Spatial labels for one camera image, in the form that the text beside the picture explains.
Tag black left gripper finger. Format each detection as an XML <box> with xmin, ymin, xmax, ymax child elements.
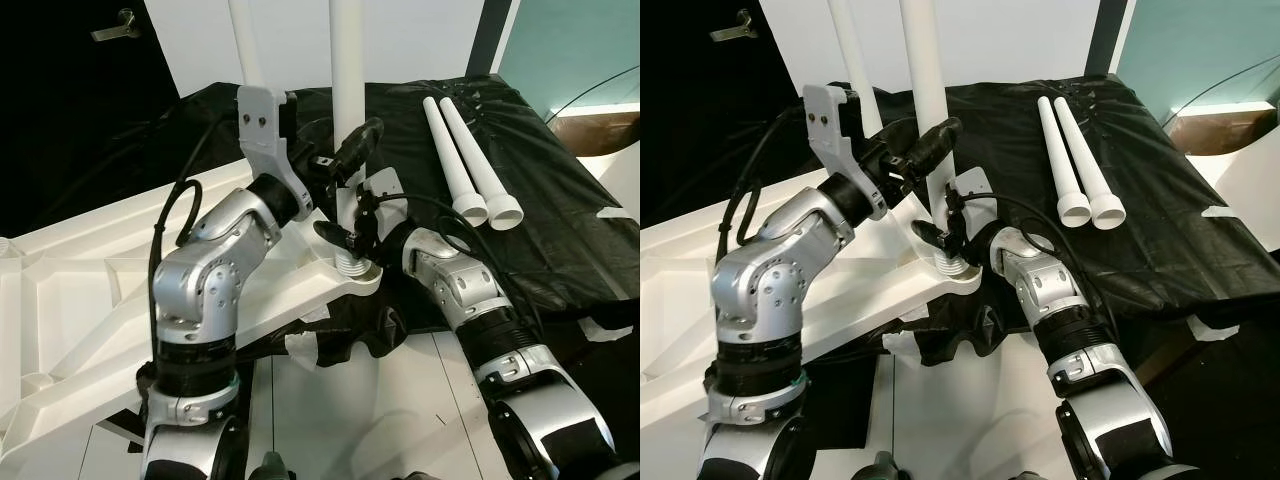
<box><xmin>908</xmin><ymin>118</ymin><xmax>963</xmax><ymax>177</ymax></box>
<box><xmin>335</xmin><ymin>118</ymin><xmax>385</xmax><ymax>179</ymax></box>

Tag white plastic table leg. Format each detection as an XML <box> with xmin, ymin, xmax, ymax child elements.
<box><xmin>1053</xmin><ymin>96</ymin><xmax>1127</xmax><ymax>229</ymax></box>
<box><xmin>423</xmin><ymin>96</ymin><xmax>488</xmax><ymax>223</ymax></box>
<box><xmin>900</xmin><ymin>0</ymin><xmax>986</xmax><ymax>291</ymax></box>
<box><xmin>440</xmin><ymin>96</ymin><xmax>523</xmax><ymax>229</ymax></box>
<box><xmin>1037</xmin><ymin>96</ymin><xmax>1093</xmax><ymax>226</ymax></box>
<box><xmin>228</xmin><ymin>0</ymin><xmax>269</xmax><ymax>91</ymax></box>
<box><xmin>330</xmin><ymin>0</ymin><xmax>386</xmax><ymax>286</ymax></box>
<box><xmin>826</xmin><ymin>0</ymin><xmax>886</xmax><ymax>136</ymax></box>

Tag white plastic table top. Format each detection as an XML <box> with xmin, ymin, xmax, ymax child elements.
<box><xmin>0</xmin><ymin>160</ymin><xmax>386</xmax><ymax>471</ymax></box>
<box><xmin>640</xmin><ymin>160</ymin><xmax>986</xmax><ymax>461</ymax></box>

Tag black plastic sheet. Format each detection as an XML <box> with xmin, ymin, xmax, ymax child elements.
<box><xmin>0</xmin><ymin>78</ymin><xmax>641</xmax><ymax>366</ymax></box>
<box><xmin>640</xmin><ymin>80</ymin><xmax>1280</xmax><ymax>366</ymax></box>

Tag black door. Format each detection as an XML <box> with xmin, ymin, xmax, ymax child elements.
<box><xmin>640</xmin><ymin>0</ymin><xmax>801</xmax><ymax>221</ymax></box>
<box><xmin>0</xmin><ymin>0</ymin><xmax>183</xmax><ymax>241</ymax></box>

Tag brown cardboard box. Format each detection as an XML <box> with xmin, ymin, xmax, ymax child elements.
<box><xmin>545</xmin><ymin>110</ymin><xmax>641</xmax><ymax>156</ymax></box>
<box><xmin>1165</xmin><ymin>108</ymin><xmax>1280</xmax><ymax>156</ymax></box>

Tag white curved furniture panel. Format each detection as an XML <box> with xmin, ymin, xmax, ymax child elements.
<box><xmin>1190</xmin><ymin>145</ymin><xmax>1280</xmax><ymax>216</ymax></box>
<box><xmin>590</xmin><ymin>145</ymin><xmax>641</xmax><ymax>211</ymax></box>

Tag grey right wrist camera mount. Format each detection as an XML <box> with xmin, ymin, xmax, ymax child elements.
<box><xmin>362</xmin><ymin>168</ymin><xmax>409</xmax><ymax>216</ymax></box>
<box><xmin>955</xmin><ymin>165</ymin><xmax>996</xmax><ymax>216</ymax></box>

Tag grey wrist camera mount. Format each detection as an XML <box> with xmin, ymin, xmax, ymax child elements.
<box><xmin>362</xmin><ymin>168</ymin><xmax>409</xmax><ymax>216</ymax></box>
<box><xmin>802</xmin><ymin>84</ymin><xmax>886</xmax><ymax>221</ymax></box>
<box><xmin>236</xmin><ymin>84</ymin><xmax>313</xmax><ymax>216</ymax></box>
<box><xmin>955</xmin><ymin>165</ymin><xmax>996</xmax><ymax>216</ymax></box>

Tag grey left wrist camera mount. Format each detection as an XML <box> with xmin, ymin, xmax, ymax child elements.
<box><xmin>236</xmin><ymin>84</ymin><xmax>313</xmax><ymax>216</ymax></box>
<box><xmin>802</xmin><ymin>84</ymin><xmax>886</xmax><ymax>221</ymax></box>

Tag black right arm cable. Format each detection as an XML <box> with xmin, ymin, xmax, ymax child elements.
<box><xmin>955</xmin><ymin>190</ymin><xmax>1121</xmax><ymax>341</ymax></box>
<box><xmin>360</xmin><ymin>190</ymin><xmax>551</xmax><ymax>341</ymax></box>

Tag dark grey window frame post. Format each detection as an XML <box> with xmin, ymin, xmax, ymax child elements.
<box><xmin>465</xmin><ymin>0</ymin><xmax>516</xmax><ymax>79</ymax></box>
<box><xmin>1083</xmin><ymin>0</ymin><xmax>1136</xmax><ymax>79</ymax></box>

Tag metal door handle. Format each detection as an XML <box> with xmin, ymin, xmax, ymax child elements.
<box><xmin>92</xmin><ymin>8</ymin><xmax>141</xmax><ymax>43</ymax></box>
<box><xmin>712</xmin><ymin>8</ymin><xmax>758</xmax><ymax>43</ymax></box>

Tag thin black wall cable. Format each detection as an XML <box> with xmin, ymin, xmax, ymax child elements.
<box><xmin>1160</xmin><ymin>55</ymin><xmax>1280</xmax><ymax>121</ymax></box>
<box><xmin>545</xmin><ymin>65</ymin><xmax>641</xmax><ymax>119</ymax></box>

